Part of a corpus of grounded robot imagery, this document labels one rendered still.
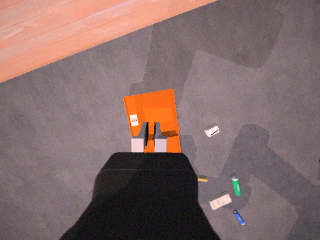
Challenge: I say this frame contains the orange three-compartment bin rack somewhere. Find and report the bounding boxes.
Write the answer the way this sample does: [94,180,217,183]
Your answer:
[123,89,181,153]

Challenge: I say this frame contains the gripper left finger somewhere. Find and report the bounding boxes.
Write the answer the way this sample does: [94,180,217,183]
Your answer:
[131,122,149,152]

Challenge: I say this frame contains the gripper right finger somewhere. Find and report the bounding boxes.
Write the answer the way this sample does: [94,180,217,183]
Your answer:
[154,122,167,152]

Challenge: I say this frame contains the green aa battery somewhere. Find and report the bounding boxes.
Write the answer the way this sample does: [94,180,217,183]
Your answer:
[231,175,241,196]

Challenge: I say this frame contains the white domino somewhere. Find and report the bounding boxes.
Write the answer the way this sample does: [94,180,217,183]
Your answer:
[209,192,231,210]

